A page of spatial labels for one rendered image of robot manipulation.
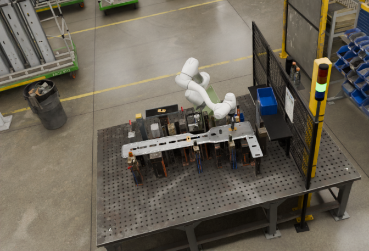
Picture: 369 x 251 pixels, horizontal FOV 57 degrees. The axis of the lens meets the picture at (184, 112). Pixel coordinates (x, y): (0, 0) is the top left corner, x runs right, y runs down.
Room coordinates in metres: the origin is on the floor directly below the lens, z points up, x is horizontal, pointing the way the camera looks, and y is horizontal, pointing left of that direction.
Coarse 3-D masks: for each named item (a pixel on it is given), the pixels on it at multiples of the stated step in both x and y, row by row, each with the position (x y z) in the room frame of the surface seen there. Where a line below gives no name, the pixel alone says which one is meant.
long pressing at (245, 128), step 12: (216, 132) 2.57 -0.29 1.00; (228, 132) 2.53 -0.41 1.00; (240, 132) 2.50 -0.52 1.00; (252, 132) 2.47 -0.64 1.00; (132, 144) 2.63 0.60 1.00; (144, 144) 2.59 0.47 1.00; (156, 144) 2.56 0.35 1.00; (168, 144) 2.53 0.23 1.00; (180, 144) 2.49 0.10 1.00; (192, 144) 2.46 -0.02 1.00
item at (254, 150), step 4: (248, 136) 2.43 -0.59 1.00; (252, 136) 2.42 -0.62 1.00; (248, 140) 2.37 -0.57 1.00; (252, 140) 2.36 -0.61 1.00; (256, 140) 2.35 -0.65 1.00; (248, 144) 2.31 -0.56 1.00; (252, 144) 2.31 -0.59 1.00; (256, 144) 2.29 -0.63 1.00; (252, 148) 2.26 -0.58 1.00; (256, 148) 2.24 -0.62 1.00; (260, 148) 2.24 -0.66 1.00; (252, 152) 2.21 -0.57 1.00; (256, 152) 2.20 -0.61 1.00; (260, 152) 2.19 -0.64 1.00; (252, 156) 2.17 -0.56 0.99; (256, 156) 2.15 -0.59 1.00; (260, 156) 2.14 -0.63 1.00
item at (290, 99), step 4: (288, 92) 2.48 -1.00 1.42; (288, 96) 2.48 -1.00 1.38; (292, 96) 2.38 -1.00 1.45; (288, 100) 2.47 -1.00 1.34; (292, 100) 2.38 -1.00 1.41; (288, 104) 2.46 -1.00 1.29; (292, 104) 2.37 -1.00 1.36; (284, 108) 2.55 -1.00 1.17; (288, 108) 2.46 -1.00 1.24; (292, 108) 2.36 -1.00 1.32; (288, 112) 2.45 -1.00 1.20; (292, 112) 2.36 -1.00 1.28; (288, 116) 2.44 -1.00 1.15; (292, 116) 2.35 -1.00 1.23; (292, 120) 2.34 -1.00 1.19
